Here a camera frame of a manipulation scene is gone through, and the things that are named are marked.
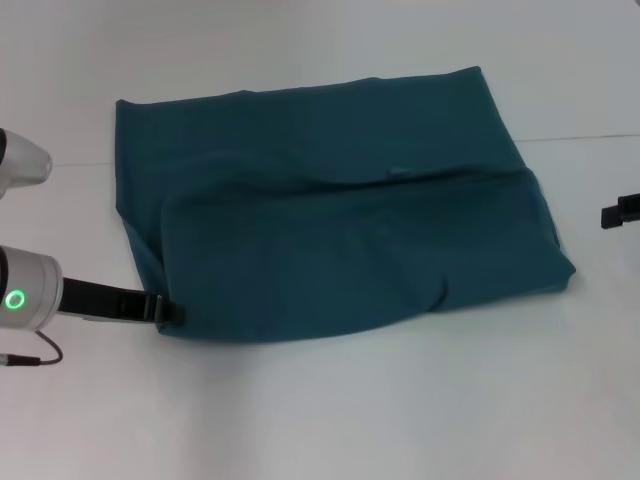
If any left gripper cable with plug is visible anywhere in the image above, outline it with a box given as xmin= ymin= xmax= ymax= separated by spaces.
xmin=0 ymin=329 xmax=64 ymax=370

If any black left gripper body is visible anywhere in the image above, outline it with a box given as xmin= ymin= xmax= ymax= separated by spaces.
xmin=58 ymin=277 xmax=149 ymax=325

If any teal t-shirt with FREE print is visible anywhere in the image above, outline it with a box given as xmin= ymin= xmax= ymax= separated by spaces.
xmin=113 ymin=64 xmax=578 ymax=350

